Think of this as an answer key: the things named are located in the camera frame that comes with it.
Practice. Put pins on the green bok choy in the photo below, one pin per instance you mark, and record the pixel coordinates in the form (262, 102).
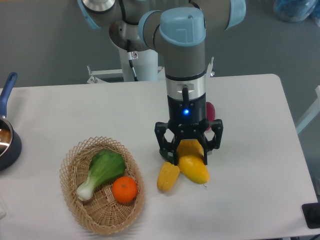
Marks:
(104, 167)

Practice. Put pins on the orange tangerine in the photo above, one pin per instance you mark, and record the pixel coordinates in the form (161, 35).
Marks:
(124, 189)

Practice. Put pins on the white frame at right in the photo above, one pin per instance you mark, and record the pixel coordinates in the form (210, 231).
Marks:
(310, 113)

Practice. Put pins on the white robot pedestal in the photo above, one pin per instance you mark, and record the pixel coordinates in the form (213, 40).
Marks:
(140, 62)

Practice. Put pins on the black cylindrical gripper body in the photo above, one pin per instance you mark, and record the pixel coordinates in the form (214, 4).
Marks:
(187, 121)

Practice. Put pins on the green cucumber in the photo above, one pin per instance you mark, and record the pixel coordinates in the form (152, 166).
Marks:
(167, 156)

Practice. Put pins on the red purple fruit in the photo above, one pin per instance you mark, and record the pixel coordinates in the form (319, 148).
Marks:
(210, 112)

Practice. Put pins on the black device at edge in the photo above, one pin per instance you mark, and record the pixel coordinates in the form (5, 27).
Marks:
(311, 212)

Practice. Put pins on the blue plastic bag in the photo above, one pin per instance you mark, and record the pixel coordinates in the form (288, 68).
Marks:
(294, 11)

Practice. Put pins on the yellow mango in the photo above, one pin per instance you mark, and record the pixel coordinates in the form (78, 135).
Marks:
(194, 169)

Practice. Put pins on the yellow bell pepper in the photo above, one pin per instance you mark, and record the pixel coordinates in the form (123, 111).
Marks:
(167, 176)

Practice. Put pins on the woven wicker basket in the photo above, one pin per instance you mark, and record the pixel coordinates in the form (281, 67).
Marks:
(102, 214)

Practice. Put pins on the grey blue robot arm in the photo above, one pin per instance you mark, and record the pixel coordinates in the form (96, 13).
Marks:
(219, 15)

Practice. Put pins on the blue saucepan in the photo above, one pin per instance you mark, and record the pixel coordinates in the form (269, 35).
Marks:
(10, 141)

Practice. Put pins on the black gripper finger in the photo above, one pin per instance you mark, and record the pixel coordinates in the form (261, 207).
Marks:
(171, 147)
(216, 127)

